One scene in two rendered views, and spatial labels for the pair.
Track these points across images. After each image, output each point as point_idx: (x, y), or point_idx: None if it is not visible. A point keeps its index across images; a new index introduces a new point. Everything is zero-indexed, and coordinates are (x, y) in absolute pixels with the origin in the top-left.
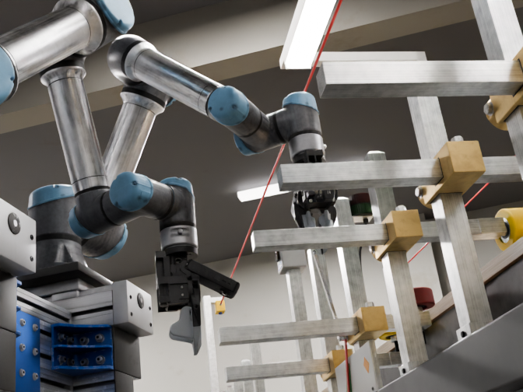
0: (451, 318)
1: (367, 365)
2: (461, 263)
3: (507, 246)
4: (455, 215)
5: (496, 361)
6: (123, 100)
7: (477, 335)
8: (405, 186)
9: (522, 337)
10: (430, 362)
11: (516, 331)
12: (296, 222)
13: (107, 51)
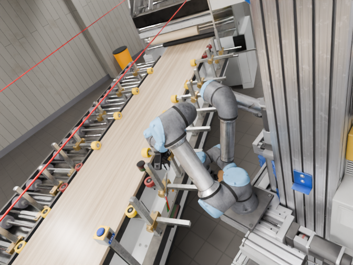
0: (140, 187)
1: (173, 190)
2: None
3: (151, 155)
4: None
5: (196, 148)
6: (185, 138)
7: (194, 148)
8: (188, 132)
9: (198, 142)
10: None
11: (197, 142)
12: (169, 164)
13: (194, 109)
